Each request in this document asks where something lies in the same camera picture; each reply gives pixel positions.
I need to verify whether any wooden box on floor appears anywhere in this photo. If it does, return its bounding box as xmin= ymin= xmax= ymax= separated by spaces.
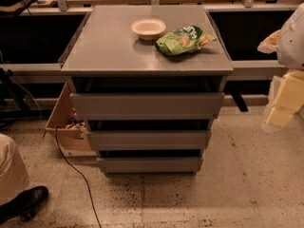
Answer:
xmin=45 ymin=84 xmax=96 ymax=157

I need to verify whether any grey drawer cabinet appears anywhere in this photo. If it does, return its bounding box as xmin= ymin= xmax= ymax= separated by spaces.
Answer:
xmin=57 ymin=5 xmax=235 ymax=176

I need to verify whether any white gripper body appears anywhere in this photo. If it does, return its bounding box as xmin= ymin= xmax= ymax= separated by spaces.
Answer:
xmin=257 ymin=29 xmax=280 ymax=54

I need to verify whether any white bowl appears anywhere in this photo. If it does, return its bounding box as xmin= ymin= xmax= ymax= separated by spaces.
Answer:
xmin=131 ymin=19 xmax=166 ymax=41

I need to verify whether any black leather shoe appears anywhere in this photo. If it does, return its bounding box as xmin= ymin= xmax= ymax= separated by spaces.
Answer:
xmin=0 ymin=186 xmax=48 ymax=224

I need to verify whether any grey bottom drawer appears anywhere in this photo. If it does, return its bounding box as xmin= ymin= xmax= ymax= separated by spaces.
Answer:
xmin=97 ymin=157 xmax=202 ymax=174

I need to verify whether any grey top drawer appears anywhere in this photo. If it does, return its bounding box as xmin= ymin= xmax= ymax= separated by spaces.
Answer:
xmin=69 ymin=93 xmax=224 ymax=120

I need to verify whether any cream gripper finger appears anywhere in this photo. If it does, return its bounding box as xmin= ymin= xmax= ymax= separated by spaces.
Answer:
xmin=264 ymin=70 xmax=304 ymax=129

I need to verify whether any grey drawer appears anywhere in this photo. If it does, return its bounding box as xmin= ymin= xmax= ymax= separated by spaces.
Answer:
xmin=69 ymin=93 xmax=224 ymax=120
xmin=87 ymin=130 xmax=211 ymax=151
xmin=97 ymin=157 xmax=202 ymax=174

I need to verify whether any green chip bag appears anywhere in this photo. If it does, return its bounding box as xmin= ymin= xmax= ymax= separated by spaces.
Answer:
xmin=155 ymin=25 xmax=216 ymax=56

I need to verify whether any beige trouser leg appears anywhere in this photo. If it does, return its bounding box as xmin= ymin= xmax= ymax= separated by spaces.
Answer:
xmin=0 ymin=134 xmax=29 ymax=205

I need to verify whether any black floor cable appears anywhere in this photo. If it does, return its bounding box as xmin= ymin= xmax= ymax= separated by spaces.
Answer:
xmin=54 ymin=126 xmax=103 ymax=228

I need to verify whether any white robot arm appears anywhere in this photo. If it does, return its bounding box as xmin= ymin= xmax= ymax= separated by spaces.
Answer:
xmin=257 ymin=4 xmax=304 ymax=133

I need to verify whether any grey metal rail frame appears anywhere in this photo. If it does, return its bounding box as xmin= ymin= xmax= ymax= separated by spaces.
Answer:
xmin=1 ymin=4 xmax=297 ymax=84

